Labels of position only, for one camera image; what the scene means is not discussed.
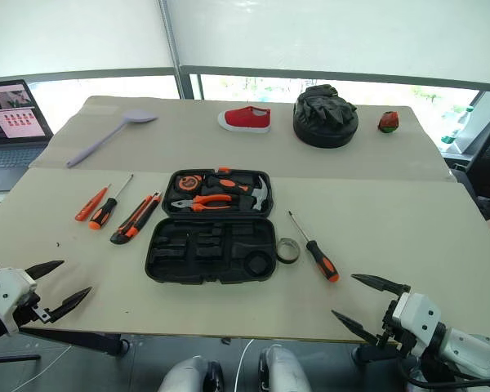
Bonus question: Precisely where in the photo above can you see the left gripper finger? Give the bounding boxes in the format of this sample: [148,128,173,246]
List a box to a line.
[24,260,65,278]
[43,286,94,324]

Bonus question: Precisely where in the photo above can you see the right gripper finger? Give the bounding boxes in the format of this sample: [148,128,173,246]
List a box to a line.
[350,273,412,295]
[331,310,384,349]

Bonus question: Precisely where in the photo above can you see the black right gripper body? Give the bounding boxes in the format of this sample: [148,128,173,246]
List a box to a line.
[376,299,418,358]

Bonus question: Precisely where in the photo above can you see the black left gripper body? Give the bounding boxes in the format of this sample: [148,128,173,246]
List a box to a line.
[8,291,47,328]

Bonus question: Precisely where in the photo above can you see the black orange handled screwdriver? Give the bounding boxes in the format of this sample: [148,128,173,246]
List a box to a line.
[287,210,341,283]
[87,173,135,231]

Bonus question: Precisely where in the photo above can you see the small orange tester screwdriver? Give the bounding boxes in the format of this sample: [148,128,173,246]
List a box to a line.
[73,184,113,223]

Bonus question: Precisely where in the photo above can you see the black orange utility knife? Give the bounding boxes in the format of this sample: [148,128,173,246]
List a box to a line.
[109,190,163,246]

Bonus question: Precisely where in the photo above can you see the black tool case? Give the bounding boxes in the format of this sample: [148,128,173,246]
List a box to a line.
[144,166,279,286]

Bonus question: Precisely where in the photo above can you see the black table leg strut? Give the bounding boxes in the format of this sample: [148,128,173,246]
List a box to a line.
[350,344,405,365]
[19,327,131,357]

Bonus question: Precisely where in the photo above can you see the silver rounded robot leg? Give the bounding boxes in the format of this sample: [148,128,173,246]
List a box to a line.
[158,354,226,392]
[257,343,312,392]

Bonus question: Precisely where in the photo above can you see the black tape roll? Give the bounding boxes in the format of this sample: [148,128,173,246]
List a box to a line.
[275,238,301,265]

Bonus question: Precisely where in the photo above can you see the purple plastic spoon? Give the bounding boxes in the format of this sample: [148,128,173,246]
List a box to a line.
[66,109,158,169]

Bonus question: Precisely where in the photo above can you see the open grey laptop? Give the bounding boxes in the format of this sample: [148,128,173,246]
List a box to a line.
[0,78,55,193]

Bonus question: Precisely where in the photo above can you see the green capped clear bottle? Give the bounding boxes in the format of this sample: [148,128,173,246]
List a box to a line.
[439,105,475,155]

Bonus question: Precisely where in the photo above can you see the red green toy fruit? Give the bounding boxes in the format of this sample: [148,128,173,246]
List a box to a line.
[376,110,399,134]

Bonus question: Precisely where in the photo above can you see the orange black tape measure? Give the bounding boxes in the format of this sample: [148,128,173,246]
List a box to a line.
[176,173,204,192]

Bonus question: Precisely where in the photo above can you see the claw hammer orange grip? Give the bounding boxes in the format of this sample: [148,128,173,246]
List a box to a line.
[205,174,271,212]

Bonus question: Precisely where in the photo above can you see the black crumpled gloves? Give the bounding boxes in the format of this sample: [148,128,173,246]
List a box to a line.
[297,83,359,126]

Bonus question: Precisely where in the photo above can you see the red canvas shoe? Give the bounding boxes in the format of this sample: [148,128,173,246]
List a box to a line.
[216,105,273,135]

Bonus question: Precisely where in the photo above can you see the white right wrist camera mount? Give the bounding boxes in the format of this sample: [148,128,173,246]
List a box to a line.
[391,291,447,357]

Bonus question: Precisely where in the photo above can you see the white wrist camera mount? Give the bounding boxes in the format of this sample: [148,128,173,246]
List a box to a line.
[391,291,447,357]
[0,266,38,336]

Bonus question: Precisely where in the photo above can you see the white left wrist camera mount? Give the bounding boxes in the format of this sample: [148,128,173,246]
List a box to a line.
[0,266,38,336]

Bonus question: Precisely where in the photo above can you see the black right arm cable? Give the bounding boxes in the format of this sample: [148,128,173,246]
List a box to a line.
[403,365,490,391]

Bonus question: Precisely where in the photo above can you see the thin white cable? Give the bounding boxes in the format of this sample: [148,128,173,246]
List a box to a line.
[233,337,255,392]

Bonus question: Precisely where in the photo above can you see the orange handled pliers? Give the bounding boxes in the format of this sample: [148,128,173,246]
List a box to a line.
[171,194,234,213]

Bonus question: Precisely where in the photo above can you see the grey window frame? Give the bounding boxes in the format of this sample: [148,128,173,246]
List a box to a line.
[0,0,490,101]

